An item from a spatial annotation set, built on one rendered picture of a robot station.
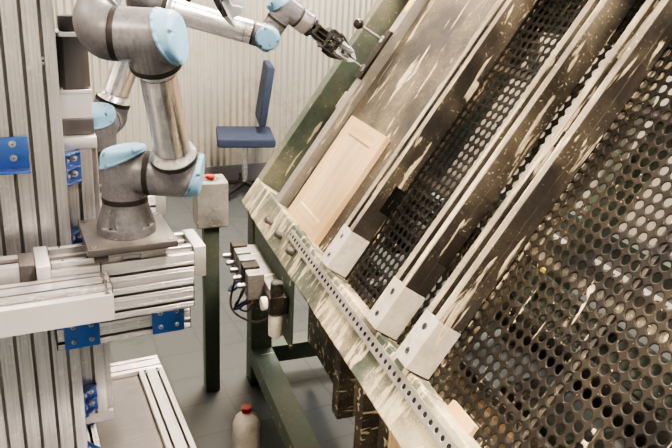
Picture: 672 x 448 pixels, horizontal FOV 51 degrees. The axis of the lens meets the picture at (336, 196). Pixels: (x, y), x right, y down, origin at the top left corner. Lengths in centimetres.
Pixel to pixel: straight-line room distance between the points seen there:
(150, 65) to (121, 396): 150
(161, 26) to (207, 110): 407
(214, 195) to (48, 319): 105
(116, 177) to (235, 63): 381
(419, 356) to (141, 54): 87
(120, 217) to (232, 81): 380
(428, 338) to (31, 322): 92
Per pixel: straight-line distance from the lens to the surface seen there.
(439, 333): 155
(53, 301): 181
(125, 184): 184
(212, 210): 269
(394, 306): 168
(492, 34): 201
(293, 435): 256
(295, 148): 275
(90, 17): 158
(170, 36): 152
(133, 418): 263
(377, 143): 222
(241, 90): 562
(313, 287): 204
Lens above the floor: 175
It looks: 19 degrees down
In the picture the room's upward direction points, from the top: 3 degrees clockwise
